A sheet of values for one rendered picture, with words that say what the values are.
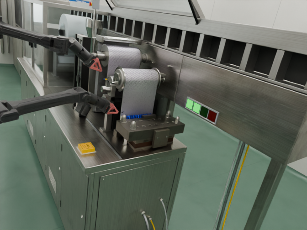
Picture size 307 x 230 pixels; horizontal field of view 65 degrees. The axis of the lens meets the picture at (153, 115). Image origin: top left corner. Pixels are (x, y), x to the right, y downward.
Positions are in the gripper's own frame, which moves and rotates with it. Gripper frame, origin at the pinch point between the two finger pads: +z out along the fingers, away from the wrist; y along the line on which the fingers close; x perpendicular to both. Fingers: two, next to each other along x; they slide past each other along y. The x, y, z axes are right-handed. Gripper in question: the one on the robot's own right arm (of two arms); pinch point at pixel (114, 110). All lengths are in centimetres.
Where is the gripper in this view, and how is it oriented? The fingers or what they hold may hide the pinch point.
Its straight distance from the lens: 145.2
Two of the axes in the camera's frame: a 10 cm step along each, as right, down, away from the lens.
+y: 5.3, 4.0, -7.5
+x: 5.3, -8.4, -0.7
